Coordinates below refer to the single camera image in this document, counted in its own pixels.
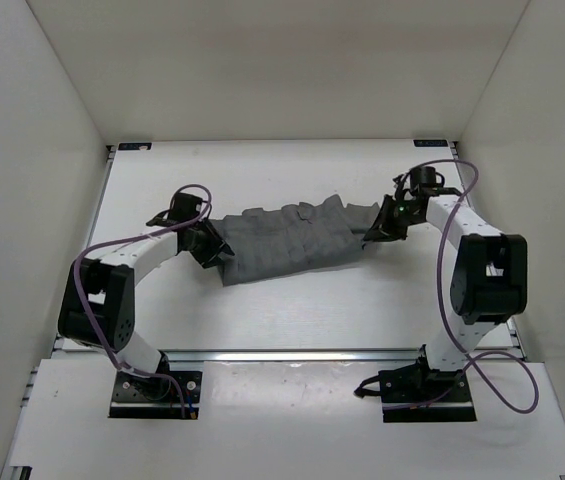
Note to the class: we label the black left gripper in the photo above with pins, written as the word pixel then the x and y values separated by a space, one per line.
pixel 208 258

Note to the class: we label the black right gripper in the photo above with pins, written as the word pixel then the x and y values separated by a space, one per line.
pixel 384 230

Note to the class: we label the grey pleated skirt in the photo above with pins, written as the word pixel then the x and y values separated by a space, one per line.
pixel 295 238

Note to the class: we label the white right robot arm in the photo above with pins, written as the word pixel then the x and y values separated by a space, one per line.
pixel 481 272

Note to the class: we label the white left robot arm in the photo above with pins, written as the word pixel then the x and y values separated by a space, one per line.
pixel 98 307

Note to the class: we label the dark label sticker right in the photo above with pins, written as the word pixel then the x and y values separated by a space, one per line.
pixel 430 143

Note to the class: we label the dark label sticker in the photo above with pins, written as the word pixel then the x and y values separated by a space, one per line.
pixel 134 146
pixel 430 143

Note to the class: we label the dark label sticker left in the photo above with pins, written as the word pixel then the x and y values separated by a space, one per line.
pixel 134 146

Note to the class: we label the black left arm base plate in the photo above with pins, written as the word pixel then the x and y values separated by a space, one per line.
pixel 133 397

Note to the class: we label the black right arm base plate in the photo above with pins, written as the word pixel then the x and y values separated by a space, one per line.
pixel 417 393

